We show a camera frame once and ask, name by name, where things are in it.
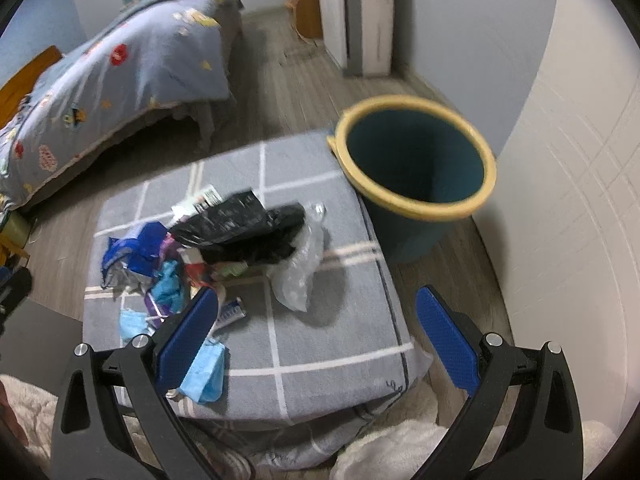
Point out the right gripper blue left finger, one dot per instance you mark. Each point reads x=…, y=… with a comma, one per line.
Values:
x=177, y=341

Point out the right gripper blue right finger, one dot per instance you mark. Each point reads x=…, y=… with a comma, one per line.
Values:
x=453, y=336

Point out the blue face mask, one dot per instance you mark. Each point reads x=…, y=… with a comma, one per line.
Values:
x=204, y=380

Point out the teal blue paper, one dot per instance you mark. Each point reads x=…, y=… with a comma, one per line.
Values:
x=168, y=288

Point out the blue snack wrapper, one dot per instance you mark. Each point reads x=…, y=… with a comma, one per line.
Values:
x=131, y=261

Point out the clear plastic bag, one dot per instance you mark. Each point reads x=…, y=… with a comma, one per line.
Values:
x=291, y=279

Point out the black plastic bag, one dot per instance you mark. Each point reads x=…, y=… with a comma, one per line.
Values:
x=240, y=229

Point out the white Coltalin medicine box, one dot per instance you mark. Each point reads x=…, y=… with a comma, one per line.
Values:
x=195, y=204

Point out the white fluffy blanket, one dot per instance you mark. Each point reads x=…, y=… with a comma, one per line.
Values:
x=385, y=451

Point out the grey checked cushion mat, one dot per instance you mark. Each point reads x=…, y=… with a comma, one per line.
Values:
x=297, y=386

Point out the teal bin with yellow rim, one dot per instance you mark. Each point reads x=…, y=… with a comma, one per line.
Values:
x=418, y=166

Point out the bed with blue cartoon quilt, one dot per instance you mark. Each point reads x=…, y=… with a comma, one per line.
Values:
x=157, y=58

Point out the wooden headboard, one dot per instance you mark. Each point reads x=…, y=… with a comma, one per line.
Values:
x=19, y=86

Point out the white grey air purifier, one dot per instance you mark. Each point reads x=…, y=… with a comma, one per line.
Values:
x=358, y=35

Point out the wooden cabinet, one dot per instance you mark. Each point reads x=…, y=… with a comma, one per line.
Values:
x=306, y=19

